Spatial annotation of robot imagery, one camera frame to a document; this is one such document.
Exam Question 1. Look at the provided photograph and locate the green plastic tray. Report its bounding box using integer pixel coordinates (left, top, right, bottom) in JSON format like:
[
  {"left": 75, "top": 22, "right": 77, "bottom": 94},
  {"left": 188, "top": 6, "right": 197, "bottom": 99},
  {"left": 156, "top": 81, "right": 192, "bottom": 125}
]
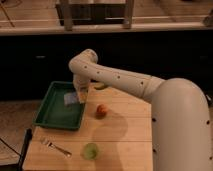
[{"left": 34, "top": 81, "right": 85, "bottom": 131}]

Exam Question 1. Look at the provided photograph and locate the orange tomato toy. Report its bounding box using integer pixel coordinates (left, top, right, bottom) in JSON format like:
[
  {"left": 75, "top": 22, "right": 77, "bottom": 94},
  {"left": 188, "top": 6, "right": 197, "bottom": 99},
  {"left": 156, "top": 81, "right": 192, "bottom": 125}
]
[{"left": 96, "top": 104, "right": 108, "bottom": 117}]

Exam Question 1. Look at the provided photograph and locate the wooden frame right leg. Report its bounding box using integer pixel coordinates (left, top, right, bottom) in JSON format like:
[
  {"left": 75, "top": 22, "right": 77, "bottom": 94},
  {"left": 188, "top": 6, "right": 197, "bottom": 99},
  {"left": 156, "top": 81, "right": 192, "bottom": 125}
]
[{"left": 123, "top": 0, "right": 134, "bottom": 29}]

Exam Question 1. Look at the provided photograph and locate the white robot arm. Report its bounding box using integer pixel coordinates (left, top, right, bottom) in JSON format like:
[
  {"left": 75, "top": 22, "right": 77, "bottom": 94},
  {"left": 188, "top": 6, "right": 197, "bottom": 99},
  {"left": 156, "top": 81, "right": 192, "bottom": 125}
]
[{"left": 69, "top": 49, "right": 213, "bottom": 171}]

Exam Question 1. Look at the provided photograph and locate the silver metal fork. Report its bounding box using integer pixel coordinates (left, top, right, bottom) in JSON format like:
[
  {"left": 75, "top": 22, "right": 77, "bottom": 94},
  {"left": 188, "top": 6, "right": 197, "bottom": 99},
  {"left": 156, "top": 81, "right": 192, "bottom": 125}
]
[{"left": 41, "top": 139, "right": 72, "bottom": 157}]

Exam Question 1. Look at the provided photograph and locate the wooden frame leg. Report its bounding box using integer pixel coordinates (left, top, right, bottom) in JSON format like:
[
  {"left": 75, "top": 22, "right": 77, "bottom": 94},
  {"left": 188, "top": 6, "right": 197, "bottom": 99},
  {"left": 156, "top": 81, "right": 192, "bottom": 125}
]
[
  {"left": 59, "top": 0, "right": 73, "bottom": 31},
  {"left": 123, "top": 0, "right": 134, "bottom": 29}
]

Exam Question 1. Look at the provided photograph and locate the wooden frame left leg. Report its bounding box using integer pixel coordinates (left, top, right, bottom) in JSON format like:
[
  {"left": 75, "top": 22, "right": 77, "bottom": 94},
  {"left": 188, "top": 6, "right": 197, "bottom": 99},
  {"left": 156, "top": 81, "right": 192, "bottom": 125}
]
[{"left": 59, "top": 0, "right": 73, "bottom": 31}]

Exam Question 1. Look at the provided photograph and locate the light green cup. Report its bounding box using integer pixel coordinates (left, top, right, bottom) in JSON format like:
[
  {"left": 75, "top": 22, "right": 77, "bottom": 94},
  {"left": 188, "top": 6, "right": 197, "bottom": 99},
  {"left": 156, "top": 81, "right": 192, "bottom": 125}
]
[{"left": 81, "top": 143, "right": 99, "bottom": 160}]

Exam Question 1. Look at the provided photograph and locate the blue sponge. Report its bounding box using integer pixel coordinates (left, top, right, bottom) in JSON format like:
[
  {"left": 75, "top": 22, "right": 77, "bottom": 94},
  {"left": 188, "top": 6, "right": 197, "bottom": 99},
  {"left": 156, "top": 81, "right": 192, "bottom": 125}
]
[{"left": 64, "top": 92, "right": 79, "bottom": 106}]

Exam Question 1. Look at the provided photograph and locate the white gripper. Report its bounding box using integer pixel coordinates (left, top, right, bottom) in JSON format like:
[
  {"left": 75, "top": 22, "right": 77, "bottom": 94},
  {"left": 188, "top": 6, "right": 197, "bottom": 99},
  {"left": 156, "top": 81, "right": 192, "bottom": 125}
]
[{"left": 73, "top": 74, "right": 91, "bottom": 103}]

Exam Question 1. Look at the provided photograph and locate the green chili pepper toy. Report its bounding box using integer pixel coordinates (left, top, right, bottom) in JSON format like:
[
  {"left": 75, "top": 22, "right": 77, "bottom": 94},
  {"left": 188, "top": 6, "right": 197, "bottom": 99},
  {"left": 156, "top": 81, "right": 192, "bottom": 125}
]
[{"left": 94, "top": 83, "right": 108, "bottom": 90}]

